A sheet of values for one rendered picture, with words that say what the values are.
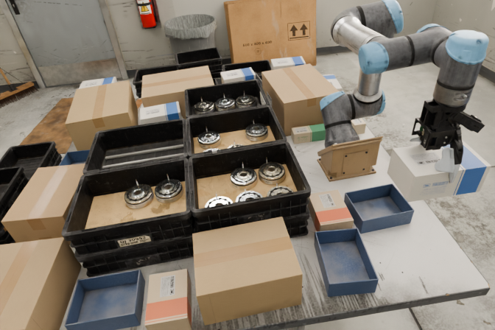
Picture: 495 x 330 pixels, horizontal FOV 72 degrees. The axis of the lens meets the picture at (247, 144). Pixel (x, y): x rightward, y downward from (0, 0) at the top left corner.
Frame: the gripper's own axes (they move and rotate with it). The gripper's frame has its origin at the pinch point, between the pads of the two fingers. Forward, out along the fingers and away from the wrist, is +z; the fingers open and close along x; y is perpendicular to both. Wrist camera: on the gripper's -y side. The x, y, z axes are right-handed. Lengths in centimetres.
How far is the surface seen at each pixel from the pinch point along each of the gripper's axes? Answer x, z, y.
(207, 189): -33, 27, 65
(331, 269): 0.7, 40.1, 26.4
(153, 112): -90, 22, 90
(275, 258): 4, 24, 46
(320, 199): -24.8, 33.1, 23.0
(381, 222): -12.5, 36.4, 3.7
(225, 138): -65, 27, 56
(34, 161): -133, 72, 186
